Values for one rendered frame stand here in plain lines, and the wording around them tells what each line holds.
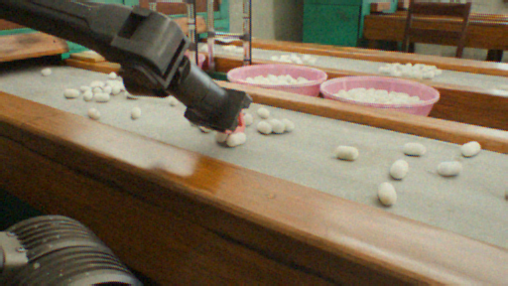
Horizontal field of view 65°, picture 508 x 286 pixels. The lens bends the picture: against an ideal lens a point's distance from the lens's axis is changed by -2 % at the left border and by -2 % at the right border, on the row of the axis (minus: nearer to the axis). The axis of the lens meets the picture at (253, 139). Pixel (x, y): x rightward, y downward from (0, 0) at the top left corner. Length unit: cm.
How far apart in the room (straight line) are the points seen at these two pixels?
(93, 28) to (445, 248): 47
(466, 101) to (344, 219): 70
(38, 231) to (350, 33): 331
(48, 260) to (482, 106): 95
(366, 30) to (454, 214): 307
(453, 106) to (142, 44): 79
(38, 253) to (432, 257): 34
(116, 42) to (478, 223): 48
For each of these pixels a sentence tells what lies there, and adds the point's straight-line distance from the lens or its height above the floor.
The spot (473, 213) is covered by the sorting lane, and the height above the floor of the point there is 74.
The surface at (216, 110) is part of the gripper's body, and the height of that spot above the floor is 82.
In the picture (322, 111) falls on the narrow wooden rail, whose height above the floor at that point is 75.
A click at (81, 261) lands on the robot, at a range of 36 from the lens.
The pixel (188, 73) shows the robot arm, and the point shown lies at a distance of 56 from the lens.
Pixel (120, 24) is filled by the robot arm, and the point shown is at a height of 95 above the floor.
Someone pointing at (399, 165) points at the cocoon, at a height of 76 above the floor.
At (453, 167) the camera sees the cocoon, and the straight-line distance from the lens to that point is 64.
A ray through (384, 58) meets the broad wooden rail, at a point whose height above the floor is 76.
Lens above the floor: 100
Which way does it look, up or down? 21 degrees down
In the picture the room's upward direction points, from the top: straight up
